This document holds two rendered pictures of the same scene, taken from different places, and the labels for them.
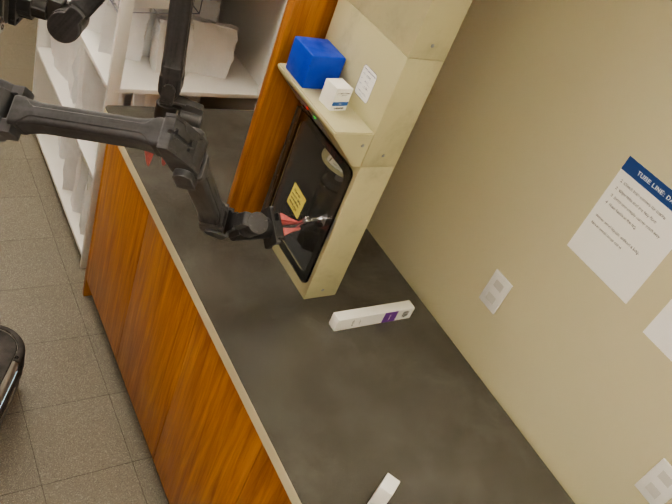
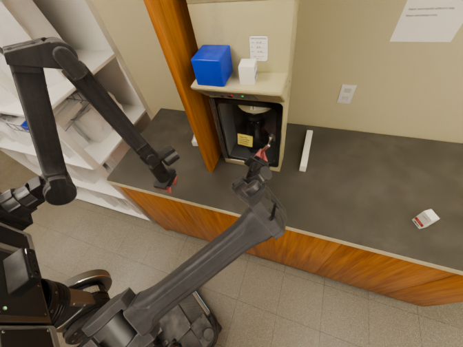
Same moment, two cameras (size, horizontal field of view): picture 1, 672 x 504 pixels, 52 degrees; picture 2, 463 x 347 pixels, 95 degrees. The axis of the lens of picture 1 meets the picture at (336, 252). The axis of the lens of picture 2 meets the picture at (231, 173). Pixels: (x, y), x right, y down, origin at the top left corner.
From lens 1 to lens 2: 1.11 m
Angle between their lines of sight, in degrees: 21
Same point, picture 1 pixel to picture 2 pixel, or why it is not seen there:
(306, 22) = (178, 47)
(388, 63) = (273, 18)
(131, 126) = (238, 244)
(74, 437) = (224, 275)
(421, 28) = not seen: outside the picture
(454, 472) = (409, 176)
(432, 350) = (334, 139)
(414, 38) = not seen: outside the picture
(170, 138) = (277, 222)
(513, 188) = (333, 39)
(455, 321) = (326, 120)
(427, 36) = not seen: outside the picture
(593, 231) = (409, 20)
